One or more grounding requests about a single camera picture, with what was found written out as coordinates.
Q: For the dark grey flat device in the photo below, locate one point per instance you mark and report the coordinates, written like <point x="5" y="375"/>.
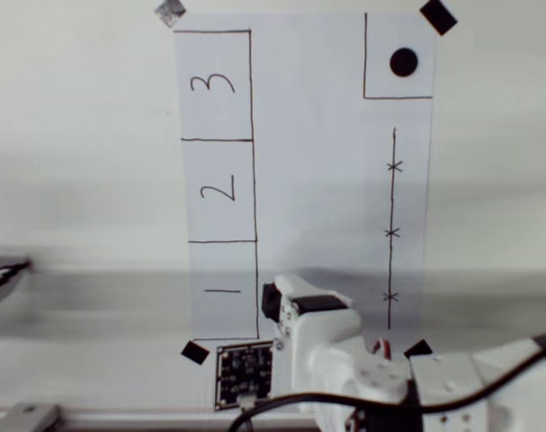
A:
<point x="0" y="279"/>

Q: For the white paper sheet with markings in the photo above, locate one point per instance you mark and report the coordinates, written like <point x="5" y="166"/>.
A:
<point x="317" y="180"/>

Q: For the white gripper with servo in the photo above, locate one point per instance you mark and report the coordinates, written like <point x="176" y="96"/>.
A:
<point x="323" y="325"/>

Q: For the black camera circuit board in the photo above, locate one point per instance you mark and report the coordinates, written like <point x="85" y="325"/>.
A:
<point x="243" y="373"/>

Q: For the grey metal table rail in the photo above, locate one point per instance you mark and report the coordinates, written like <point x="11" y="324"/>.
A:
<point x="119" y="416"/>

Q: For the grey tape square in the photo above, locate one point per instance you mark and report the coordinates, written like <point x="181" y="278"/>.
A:
<point x="170" y="12"/>

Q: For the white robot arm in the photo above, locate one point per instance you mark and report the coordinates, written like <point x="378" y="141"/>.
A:
<point x="452" y="378"/>

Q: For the black round disc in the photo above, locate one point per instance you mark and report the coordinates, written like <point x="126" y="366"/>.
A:
<point x="403" y="62"/>

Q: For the black tape square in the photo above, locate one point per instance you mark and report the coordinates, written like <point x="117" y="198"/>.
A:
<point x="439" y="17"/>
<point x="418" y="348"/>
<point x="194" y="353"/>

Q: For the grey metal clamp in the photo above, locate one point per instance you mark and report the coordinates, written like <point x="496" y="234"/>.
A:
<point x="27" y="416"/>

